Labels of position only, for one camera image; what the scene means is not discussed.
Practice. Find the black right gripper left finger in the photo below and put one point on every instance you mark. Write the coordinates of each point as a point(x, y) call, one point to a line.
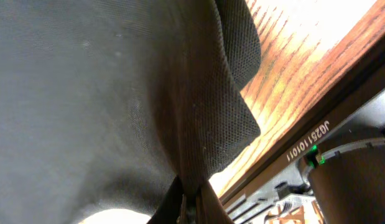
point(169, 210)

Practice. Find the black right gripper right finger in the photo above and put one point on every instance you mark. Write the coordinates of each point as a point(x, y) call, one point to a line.
point(209, 208)

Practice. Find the black t-shirt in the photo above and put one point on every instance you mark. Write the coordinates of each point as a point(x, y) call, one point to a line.
point(104, 103)

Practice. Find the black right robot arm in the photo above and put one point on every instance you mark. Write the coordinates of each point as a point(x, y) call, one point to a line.
point(348, 183)

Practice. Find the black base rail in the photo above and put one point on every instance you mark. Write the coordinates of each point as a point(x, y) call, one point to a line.
point(353, 110)

